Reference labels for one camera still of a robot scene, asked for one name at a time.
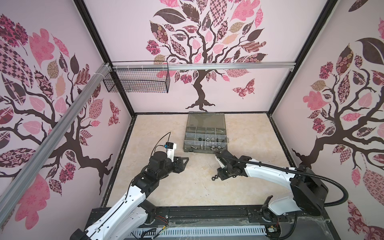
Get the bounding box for aluminium rail on back wall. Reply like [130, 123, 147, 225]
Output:
[113, 62, 296, 71]

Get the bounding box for aluminium rail on left wall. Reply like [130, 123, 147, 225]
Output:
[1, 63, 110, 224]

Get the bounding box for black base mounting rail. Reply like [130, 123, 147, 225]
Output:
[86, 204, 301, 226]

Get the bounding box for silver wing nut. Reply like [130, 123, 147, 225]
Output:
[210, 145, 223, 151]

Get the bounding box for white slotted cable duct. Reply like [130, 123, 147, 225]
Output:
[128, 226, 267, 240]

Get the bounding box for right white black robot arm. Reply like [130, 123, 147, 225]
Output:
[215, 150, 328, 222]

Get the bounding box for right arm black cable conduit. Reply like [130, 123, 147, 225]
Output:
[215, 151, 349, 208]

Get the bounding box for aluminium rail on wall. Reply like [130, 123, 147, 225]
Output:
[113, 62, 296, 71]
[1, 63, 110, 224]

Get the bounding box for grey plastic compartment organizer box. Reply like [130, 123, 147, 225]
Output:
[183, 112, 229, 154]

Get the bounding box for black wire mesh basket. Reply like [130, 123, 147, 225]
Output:
[103, 60, 171, 94]

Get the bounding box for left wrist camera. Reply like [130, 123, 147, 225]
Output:
[165, 142, 177, 162]

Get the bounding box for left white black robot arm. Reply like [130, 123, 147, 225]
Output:
[70, 150, 189, 240]

